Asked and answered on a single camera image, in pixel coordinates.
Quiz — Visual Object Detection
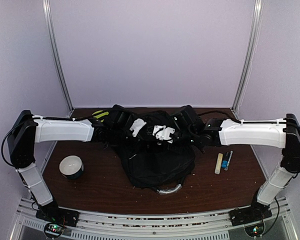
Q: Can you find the left round circuit board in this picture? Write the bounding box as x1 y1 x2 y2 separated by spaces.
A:
43 222 65 239

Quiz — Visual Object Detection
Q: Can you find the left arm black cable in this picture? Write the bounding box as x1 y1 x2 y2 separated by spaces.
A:
1 113 121 167

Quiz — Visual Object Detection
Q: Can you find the black student backpack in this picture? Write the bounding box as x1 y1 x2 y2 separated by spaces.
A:
108 107 195 195

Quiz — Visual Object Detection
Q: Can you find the right round circuit board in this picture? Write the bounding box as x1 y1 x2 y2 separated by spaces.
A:
244 221 266 238

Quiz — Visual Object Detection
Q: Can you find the right aluminium frame post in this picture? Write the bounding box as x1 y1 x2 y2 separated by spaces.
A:
232 0 264 114

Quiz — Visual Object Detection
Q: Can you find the left aluminium frame post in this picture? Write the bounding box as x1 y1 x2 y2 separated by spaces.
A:
42 0 74 112

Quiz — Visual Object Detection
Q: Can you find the round circuit board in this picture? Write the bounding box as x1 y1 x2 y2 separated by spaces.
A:
244 221 266 238
43 222 65 239

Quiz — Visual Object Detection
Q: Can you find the cream yellow highlighter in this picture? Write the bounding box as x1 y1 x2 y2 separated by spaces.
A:
214 153 223 175

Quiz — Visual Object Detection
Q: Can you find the green plastic bowl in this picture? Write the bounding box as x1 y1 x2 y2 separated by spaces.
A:
92 110 109 120

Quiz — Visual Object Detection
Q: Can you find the aluminium frame post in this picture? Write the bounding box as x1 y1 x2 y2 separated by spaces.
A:
232 0 264 114
42 0 74 112

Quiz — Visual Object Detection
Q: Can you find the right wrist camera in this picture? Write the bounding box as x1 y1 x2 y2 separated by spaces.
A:
152 125 176 144

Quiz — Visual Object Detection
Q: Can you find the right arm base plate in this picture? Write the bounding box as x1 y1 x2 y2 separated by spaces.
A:
228 206 273 227

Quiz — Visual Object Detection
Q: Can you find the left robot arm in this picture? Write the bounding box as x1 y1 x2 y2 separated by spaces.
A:
1 105 147 214

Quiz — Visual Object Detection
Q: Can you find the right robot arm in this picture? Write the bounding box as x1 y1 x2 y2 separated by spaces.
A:
168 105 300 210

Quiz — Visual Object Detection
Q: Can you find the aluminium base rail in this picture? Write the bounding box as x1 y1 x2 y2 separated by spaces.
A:
7 197 300 240

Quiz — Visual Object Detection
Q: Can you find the black white pen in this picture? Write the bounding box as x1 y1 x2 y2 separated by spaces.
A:
224 150 233 171

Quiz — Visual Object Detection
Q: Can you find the blue black marker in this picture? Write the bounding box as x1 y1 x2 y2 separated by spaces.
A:
221 151 230 169

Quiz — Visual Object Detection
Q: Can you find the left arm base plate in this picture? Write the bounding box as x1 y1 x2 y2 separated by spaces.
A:
35 206 80 227

